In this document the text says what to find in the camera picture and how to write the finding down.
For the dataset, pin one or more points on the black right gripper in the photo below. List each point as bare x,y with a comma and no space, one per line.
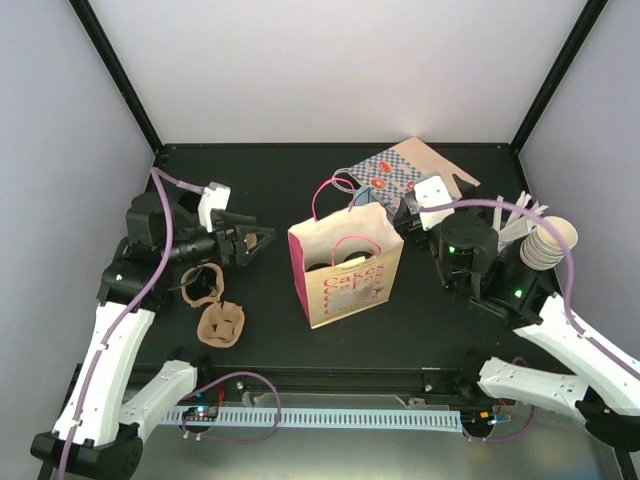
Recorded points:
405,222

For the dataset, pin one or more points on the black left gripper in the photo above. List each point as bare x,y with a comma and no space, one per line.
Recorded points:
238,252

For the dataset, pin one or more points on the cream pink Cakes paper bag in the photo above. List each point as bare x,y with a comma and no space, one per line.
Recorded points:
332,294

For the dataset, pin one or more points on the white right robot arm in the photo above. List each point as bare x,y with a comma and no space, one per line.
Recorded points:
600,390

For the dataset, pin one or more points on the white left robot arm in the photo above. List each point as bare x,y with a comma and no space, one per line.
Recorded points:
169,246

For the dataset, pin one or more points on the tall white paper cup stack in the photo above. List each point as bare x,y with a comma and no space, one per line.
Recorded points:
540,251

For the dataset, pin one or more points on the blue checkered bakery paper bag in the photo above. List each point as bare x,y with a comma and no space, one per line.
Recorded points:
392,174

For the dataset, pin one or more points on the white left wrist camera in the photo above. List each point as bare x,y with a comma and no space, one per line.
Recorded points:
215,196

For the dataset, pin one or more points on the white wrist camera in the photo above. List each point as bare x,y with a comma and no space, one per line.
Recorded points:
215,196
432,192

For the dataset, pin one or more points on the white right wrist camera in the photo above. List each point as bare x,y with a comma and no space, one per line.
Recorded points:
432,192

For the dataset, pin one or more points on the white slotted cable rail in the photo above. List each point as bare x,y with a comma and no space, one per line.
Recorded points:
322,418

